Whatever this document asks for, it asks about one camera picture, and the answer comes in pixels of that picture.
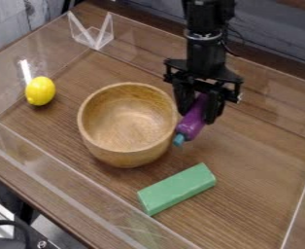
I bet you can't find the black cable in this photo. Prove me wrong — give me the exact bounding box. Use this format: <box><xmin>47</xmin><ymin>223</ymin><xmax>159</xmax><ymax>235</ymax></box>
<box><xmin>0</xmin><ymin>219</ymin><xmax>32</xmax><ymax>249</ymax></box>

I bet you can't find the clear acrylic corner bracket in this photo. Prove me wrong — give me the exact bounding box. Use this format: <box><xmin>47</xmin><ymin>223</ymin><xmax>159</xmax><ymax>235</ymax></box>
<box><xmin>68</xmin><ymin>12</ymin><xmax>115</xmax><ymax>51</ymax></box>

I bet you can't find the brown wooden bowl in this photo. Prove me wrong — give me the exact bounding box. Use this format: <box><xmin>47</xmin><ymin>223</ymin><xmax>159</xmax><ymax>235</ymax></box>
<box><xmin>76</xmin><ymin>82</ymin><xmax>179</xmax><ymax>168</ymax></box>

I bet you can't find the purple toy eggplant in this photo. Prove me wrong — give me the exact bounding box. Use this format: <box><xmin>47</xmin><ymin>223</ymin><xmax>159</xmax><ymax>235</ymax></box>
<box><xmin>175</xmin><ymin>93</ymin><xmax>208</xmax><ymax>147</ymax></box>

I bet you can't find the green rectangular block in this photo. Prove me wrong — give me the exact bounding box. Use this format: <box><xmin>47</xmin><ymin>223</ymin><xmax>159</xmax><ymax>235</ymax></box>
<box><xmin>138</xmin><ymin>162</ymin><xmax>217</xmax><ymax>216</ymax></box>

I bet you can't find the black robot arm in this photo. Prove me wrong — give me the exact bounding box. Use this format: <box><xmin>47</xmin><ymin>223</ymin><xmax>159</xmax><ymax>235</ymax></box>
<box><xmin>164</xmin><ymin>0</ymin><xmax>244</xmax><ymax>125</ymax></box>

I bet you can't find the clear acrylic tray wall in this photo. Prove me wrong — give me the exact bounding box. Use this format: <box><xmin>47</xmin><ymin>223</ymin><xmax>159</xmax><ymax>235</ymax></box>
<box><xmin>0</xmin><ymin>18</ymin><xmax>305</xmax><ymax>249</ymax></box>

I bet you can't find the black metal bracket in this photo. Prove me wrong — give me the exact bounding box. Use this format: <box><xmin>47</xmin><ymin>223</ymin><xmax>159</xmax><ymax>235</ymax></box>
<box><xmin>14</xmin><ymin>216</ymin><xmax>62</xmax><ymax>249</ymax></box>

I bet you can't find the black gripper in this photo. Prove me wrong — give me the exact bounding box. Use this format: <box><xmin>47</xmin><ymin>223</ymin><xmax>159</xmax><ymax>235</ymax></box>
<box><xmin>164</xmin><ymin>58</ymin><xmax>244</xmax><ymax>125</ymax></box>

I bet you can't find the yellow toy lemon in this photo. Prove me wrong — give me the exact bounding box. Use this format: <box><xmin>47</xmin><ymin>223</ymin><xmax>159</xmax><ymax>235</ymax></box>
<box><xmin>26</xmin><ymin>76</ymin><xmax>56</xmax><ymax>106</ymax></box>

